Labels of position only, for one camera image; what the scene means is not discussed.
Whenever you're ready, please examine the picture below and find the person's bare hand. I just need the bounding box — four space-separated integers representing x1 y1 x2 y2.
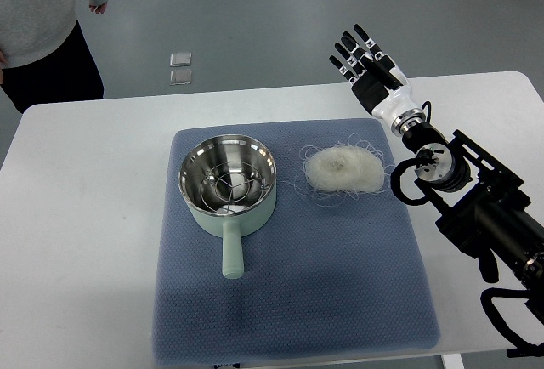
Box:
88 3 108 14

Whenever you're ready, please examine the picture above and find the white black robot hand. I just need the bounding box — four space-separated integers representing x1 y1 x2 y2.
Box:
329 25 427 136

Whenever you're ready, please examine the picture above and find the white vermicelli nest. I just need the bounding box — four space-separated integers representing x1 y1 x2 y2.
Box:
291 133 394 207

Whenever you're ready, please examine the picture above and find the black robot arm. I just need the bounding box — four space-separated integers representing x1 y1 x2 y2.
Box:
390 102 543 357

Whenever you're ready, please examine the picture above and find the mint green steel pot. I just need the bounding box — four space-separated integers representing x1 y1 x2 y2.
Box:
178 134 277 280

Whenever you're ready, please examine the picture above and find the person in grey sweater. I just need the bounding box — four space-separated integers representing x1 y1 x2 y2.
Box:
1 0 109 113

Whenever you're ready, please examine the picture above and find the upper floor metal plate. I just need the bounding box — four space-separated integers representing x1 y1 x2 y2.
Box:
169 52 192 67

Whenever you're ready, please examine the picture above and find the blue textured mat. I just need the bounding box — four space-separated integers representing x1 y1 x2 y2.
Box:
152 119 440 366

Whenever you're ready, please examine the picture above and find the white table leg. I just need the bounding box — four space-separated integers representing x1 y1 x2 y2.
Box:
441 354 465 369

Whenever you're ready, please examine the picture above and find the wire steaming rack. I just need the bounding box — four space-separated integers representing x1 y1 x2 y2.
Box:
199 167 268 214

